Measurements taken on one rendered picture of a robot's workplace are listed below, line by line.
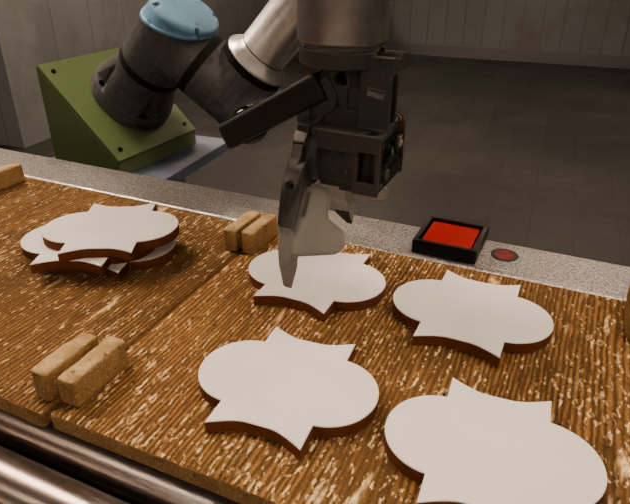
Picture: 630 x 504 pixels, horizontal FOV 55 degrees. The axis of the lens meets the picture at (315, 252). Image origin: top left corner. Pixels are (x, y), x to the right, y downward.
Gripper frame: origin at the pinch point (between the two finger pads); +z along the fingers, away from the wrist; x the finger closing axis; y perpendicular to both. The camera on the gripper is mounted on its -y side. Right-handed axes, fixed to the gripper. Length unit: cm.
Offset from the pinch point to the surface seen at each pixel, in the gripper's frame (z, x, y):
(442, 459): 2.0, -18.8, 17.9
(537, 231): 97, 227, 14
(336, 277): 2.3, 0.0, 2.4
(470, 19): 60, 648, -111
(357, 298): 2.3, -2.7, 5.7
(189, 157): 11, 42, -45
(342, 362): 2.2, -12.2, 8.1
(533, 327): 2.0, -0.7, 21.5
